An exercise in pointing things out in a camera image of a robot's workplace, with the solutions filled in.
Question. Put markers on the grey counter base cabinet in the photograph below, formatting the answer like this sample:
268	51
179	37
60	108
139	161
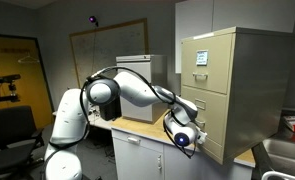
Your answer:
147	163

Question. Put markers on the black office chair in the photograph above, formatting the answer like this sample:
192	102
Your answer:
12	126

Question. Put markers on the black bar camera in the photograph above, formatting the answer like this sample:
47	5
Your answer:
7	78

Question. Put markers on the beige drawer with label card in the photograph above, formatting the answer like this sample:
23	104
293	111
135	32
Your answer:
217	76

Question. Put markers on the yellow door black frame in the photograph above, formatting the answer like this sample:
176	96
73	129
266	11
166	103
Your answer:
23	86

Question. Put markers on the grey metal file cabinet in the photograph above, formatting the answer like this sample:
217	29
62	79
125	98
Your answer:
153	70

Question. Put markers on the beige drawer without label card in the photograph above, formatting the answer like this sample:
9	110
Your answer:
215	110

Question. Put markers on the wood framed whiteboard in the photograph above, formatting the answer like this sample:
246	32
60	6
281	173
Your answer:
113	46

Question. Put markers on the black camera tripod mount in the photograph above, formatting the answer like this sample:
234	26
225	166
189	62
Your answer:
7	98

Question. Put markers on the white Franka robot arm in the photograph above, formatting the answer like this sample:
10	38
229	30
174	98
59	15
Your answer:
137	90

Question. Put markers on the grey robot gripper body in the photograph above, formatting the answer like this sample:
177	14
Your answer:
202	137

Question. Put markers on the beige metal file cabinet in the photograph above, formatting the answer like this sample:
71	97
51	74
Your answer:
260	93

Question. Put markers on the grey counter cabinet drawer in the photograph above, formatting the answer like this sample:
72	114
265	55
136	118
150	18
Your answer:
143	140

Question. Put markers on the stainless steel sink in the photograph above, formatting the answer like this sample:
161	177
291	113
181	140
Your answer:
287	153

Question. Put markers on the white blue label card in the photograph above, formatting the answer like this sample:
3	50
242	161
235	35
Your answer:
202	57

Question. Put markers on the camera with purple light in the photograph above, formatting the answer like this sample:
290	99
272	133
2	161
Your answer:
93	19

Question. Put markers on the black box on desk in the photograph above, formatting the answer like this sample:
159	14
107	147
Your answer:
111	110

